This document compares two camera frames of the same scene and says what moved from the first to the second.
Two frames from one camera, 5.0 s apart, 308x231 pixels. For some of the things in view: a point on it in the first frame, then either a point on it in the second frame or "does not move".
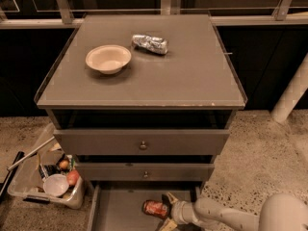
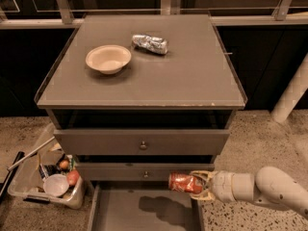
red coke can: x=155 y=208 → x=184 y=182
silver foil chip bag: x=151 y=44 does not move
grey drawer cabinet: x=143 y=104 does not move
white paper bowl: x=108 y=59 does not move
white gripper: x=180 y=210 → x=222 y=185
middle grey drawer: x=144 y=171 does not move
